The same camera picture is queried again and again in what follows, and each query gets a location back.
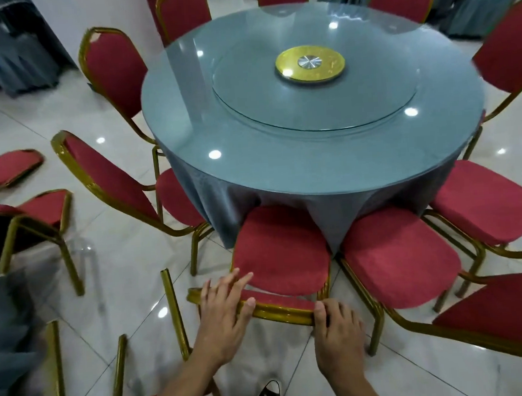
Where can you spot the person's left hand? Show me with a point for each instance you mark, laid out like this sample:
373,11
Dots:
221,328

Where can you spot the person's right hand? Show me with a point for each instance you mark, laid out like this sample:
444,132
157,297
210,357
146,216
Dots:
342,346

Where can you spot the person's left forearm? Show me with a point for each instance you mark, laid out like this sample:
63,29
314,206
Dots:
181,393

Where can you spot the person's right forearm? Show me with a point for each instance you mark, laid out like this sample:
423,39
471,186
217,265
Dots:
357,394

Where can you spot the glass lazy susan turntable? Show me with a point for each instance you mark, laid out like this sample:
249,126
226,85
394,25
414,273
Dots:
254,98

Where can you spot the yellow turntable base disc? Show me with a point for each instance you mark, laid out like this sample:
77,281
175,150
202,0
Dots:
288,71

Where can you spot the grey clothed table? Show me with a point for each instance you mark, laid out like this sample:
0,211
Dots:
10,61

